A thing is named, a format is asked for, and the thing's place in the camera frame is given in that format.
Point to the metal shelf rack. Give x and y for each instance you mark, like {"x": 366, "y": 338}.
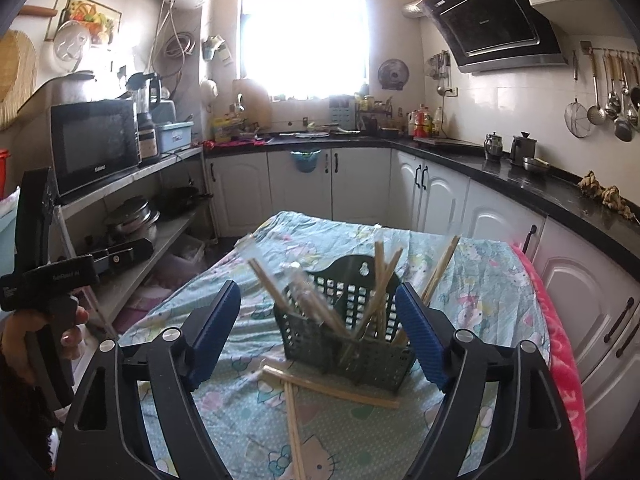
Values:
{"x": 170, "y": 156}

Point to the dark green plastic utensil basket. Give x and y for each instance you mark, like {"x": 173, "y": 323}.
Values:
{"x": 350, "y": 362}

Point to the steel serving spoon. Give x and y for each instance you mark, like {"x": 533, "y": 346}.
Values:
{"x": 611, "y": 110}

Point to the hanging kitchen tools bunch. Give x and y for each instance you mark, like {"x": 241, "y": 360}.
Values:
{"x": 439, "y": 70}

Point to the cartoon cat printed tablecloth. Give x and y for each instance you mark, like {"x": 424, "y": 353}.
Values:
{"x": 250, "y": 435}

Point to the silver vent duct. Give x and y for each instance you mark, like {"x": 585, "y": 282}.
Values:
{"x": 412, "y": 9}

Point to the white wall holder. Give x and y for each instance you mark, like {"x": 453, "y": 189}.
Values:
{"x": 215, "y": 49}

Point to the steel bowl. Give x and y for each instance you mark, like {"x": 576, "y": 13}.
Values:
{"x": 535, "y": 165}

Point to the large steel pot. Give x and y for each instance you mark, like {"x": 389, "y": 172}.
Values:
{"x": 85, "y": 89}

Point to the clear plastic storage box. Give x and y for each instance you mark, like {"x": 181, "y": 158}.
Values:
{"x": 190, "y": 249}

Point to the white wall outlet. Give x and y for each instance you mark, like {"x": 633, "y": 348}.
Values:
{"x": 451, "y": 92}

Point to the wall utensil rail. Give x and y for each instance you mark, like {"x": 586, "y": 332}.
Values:
{"x": 590, "y": 50}

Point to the blue hanging waste bin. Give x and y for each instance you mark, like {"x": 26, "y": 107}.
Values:
{"x": 306, "y": 164}

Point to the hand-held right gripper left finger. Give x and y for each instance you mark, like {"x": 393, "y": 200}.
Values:
{"x": 215, "y": 330}

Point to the blue plastic bin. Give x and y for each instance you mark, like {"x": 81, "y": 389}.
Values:
{"x": 172, "y": 135}

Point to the stack of steel pots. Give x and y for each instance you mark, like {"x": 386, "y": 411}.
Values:
{"x": 127, "y": 217}

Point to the bunch of bamboo chopsticks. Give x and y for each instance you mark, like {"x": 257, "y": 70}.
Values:
{"x": 320, "y": 311}

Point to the steel slotted turner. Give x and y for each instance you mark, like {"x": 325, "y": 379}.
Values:
{"x": 623, "y": 130}

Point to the framed fruit picture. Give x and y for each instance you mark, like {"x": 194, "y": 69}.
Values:
{"x": 95, "y": 12}

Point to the yellow oil bottle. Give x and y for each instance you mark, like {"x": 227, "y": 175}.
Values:
{"x": 438, "y": 124}

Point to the steel mesh skimmer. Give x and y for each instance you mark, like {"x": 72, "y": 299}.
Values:
{"x": 575, "y": 120}

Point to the bamboo chopstick pair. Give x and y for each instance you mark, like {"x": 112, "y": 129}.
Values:
{"x": 295, "y": 435}
{"x": 320, "y": 383}

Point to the black stone countertop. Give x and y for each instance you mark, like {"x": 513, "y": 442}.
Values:
{"x": 500, "y": 167}

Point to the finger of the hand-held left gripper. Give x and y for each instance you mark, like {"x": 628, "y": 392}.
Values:
{"x": 130, "y": 252}

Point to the black range hood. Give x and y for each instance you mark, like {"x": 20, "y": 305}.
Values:
{"x": 490, "y": 25}

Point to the steel ladle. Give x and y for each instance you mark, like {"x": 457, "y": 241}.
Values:
{"x": 596, "y": 115}

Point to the small wall fan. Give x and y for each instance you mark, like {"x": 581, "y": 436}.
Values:
{"x": 393, "y": 74}

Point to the beige cutting board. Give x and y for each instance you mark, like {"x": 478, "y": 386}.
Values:
{"x": 252, "y": 105}

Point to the woven bamboo tray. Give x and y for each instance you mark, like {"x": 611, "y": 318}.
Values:
{"x": 15, "y": 75}

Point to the pink fleece blanket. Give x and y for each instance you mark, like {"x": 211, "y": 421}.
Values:
{"x": 560, "y": 360}

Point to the black microwave oven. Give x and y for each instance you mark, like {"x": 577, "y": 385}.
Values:
{"x": 90, "y": 145}

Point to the kitchen window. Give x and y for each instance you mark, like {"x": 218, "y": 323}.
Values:
{"x": 305, "y": 35}

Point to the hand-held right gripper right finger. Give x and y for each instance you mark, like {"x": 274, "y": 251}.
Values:
{"x": 422, "y": 330}

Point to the ginger root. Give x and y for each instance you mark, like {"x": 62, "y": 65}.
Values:
{"x": 607, "y": 194}

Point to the black blender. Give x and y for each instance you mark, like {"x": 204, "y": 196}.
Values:
{"x": 147, "y": 135}

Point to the person's left hand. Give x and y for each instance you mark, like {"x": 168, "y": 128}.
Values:
{"x": 72, "y": 342}

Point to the hanging glass pot lid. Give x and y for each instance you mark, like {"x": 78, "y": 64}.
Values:
{"x": 70, "y": 45}

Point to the yellow packet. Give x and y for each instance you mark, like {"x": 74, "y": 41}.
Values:
{"x": 229, "y": 130}

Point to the wooden rolling pin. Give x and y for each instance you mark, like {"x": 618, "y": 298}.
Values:
{"x": 37, "y": 10}

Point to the steel kettle black lid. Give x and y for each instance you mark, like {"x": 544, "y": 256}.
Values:
{"x": 522, "y": 149}

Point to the red plastic container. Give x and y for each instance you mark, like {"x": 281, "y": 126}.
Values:
{"x": 4, "y": 175}

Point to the red label oil bottle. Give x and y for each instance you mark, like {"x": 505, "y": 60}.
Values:
{"x": 421, "y": 124}

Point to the small steel teapot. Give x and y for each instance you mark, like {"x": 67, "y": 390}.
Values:
{"x": 493, "y": 147}

